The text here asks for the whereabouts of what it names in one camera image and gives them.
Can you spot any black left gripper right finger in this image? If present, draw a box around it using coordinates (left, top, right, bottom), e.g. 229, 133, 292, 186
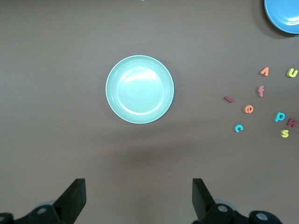
192, 178, 284, 224

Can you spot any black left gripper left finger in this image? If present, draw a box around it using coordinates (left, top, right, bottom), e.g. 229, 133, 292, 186
0, 178, 87, 224

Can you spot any light green plate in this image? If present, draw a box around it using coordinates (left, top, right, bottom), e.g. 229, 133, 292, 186
105, 55, 175, 125

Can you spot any blue plate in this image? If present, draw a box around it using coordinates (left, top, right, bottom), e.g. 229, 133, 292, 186
264, 0, 299, 35

